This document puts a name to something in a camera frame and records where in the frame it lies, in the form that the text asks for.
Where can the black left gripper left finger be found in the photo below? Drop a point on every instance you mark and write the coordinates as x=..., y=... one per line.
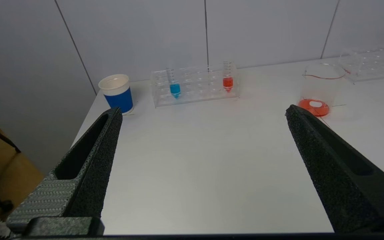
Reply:
x=92, y=173

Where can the clear glass beaker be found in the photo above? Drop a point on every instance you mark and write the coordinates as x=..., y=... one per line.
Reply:
x=315, y=106

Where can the test tube with blue pigment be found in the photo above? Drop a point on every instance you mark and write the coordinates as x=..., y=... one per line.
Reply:
x=175, y=89

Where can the blue and white paper cup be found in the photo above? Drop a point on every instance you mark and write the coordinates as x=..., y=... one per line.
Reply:
x=118, y=98

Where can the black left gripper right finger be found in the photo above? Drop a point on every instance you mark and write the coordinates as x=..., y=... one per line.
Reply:
x=345, y=186

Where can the clear acrylic test tube rack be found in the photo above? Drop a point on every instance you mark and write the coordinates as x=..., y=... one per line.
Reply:
x=375, y=63
x=195, y=86

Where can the test tube with orange-red pigment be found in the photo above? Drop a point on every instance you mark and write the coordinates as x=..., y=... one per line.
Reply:
x=227, y=82

